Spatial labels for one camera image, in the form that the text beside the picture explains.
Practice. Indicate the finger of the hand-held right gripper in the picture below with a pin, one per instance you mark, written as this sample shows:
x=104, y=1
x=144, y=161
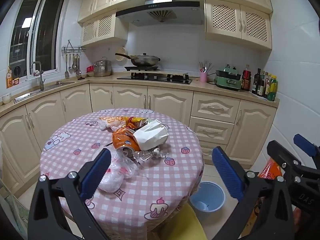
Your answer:
x=281, y=156
x=303, y=143

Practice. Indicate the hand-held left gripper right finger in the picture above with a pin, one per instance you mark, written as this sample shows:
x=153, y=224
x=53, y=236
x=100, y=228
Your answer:
x=226, y=172

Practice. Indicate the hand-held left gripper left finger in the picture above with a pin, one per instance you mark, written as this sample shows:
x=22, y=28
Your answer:
x=96, y=173

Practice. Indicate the clear plastic bag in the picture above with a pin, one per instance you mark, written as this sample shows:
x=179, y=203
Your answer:
x=112, y=177

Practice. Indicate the blue trash bin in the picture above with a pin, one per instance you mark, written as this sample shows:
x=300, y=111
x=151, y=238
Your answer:
x=212, y=195

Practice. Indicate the crushed orange can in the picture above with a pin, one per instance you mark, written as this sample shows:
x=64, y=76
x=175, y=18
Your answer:
x=122, y=141

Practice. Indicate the silver foil wrapper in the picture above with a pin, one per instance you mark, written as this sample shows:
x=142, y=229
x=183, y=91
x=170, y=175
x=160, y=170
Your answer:
x=147, y=155

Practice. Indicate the orange white plastic bag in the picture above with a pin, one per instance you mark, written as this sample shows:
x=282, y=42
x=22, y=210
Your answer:
x=112, y=121

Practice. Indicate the yellow snack packet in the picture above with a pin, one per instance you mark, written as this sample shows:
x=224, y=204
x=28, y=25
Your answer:
x=133, y=122

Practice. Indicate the white paper bag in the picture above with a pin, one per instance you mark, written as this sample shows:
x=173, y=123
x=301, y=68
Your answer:
x=150, y=136

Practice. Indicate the orange snack bag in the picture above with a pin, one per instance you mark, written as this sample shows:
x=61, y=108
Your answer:
x=268, y=170

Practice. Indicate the pink checked tablecloth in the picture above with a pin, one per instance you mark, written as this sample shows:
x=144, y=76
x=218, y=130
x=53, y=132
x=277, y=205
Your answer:
x=162, y=180

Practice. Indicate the yellow pants leg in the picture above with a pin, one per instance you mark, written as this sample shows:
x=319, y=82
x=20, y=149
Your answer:
x=185, y=227

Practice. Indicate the brown glass bottle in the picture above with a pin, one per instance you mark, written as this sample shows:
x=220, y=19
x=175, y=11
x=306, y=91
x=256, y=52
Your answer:
x=266, y=85

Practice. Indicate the dark green glass bottle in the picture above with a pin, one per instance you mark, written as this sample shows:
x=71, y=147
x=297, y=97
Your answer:
x=262, y=86

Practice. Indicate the black glass bottle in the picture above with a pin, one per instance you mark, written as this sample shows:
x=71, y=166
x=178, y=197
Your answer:
x=256, y=83

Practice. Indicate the cream lower cabinets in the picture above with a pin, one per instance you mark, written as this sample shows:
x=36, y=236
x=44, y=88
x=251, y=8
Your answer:
x=130, y=97

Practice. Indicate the red label sauce bottle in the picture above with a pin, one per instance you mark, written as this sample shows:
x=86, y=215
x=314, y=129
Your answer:
x=246, y=80

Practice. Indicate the beige countertop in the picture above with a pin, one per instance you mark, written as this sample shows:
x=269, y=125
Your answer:
x=205, y=86

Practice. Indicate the green electric cooker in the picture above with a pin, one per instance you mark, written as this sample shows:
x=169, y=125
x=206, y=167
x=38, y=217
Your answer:
x=227, y=81

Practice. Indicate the pink utensil holder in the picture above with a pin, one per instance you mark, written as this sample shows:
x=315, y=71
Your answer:
x=203, y=77

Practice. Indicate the steel sink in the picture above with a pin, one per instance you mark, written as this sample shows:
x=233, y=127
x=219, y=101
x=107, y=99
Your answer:
x=37, y=92

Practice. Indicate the steel skimmer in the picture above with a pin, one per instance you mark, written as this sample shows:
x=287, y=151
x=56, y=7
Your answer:
x=78, y=71

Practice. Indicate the red box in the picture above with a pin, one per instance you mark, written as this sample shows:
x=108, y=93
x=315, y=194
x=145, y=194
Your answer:
x=90, y=69

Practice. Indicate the steel pot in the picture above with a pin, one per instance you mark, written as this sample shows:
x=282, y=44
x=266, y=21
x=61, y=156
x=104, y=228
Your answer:
x=102, y=68

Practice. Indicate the bunch of chopsticks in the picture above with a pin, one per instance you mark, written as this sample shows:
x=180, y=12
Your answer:
x=203, y=67

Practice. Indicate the steel faucet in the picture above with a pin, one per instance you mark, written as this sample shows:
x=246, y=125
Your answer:
x=41, y=81

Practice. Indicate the steel ladle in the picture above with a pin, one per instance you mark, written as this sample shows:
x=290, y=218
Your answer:
x=70, y=67

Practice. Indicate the steel spoon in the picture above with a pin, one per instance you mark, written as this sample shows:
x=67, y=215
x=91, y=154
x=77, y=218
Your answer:
x=74, y=66

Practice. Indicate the wooden board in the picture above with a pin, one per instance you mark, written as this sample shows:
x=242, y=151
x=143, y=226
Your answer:
x=175, y=73

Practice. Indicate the black gas stove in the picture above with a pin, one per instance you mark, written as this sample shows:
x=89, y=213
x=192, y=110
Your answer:
x=155, y=78

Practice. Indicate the white cup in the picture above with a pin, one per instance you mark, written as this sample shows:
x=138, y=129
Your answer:
x=6, y=99

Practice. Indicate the yellow round basket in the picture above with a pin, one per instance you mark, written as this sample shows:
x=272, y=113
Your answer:
x=120, y=57

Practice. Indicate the wok with lid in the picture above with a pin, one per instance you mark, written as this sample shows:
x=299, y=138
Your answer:
x=145, y=60

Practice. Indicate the orange packet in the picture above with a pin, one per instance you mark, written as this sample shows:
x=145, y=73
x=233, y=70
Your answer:
x=9, y=78

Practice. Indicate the large lattice door cabinet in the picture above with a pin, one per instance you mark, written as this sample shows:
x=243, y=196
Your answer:
x=225, y=20

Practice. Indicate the small lattice door cabinet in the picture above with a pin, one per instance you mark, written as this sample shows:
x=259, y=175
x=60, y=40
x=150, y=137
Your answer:
x=105, y=26

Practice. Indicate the window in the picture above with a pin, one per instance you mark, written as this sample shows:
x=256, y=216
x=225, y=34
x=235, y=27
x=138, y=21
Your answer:
x=47, y=30

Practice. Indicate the range hood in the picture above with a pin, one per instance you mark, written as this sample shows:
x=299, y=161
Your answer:
x=160, y=11

